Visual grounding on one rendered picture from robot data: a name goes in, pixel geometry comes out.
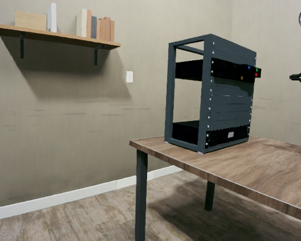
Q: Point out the dark grey server rack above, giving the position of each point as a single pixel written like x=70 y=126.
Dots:
x=224 y=120

